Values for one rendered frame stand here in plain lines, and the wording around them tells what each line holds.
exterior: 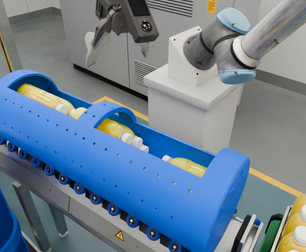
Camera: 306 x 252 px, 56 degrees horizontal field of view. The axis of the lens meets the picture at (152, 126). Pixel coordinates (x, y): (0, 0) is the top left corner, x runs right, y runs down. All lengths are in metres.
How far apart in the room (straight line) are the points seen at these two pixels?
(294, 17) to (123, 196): 0.64
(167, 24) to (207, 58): 1.52
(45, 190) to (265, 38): 0.92
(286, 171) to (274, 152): 0.23
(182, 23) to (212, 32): 1.46
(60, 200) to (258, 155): 1.91
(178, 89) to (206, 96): 0.12
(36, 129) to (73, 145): 0.16
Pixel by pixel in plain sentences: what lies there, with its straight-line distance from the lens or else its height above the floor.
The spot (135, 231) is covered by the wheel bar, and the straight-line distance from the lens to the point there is 0.94.
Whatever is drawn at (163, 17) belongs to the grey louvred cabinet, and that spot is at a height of 0.96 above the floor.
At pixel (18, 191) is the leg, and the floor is 0.59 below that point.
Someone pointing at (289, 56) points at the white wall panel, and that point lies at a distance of 3.61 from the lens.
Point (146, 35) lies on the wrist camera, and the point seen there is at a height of 1.53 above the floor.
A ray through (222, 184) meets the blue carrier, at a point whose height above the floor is 1.22.
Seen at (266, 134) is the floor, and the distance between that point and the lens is 2.95.
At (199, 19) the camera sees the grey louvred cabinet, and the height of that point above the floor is 1.01.
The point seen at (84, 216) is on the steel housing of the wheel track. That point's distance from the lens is 1.08.
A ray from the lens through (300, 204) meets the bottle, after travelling 0.92.
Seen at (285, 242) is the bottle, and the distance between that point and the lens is 0.83.
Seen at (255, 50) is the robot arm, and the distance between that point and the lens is 0.95.
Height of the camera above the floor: 1.72
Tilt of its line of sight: 37 degrees down
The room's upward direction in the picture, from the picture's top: straight up
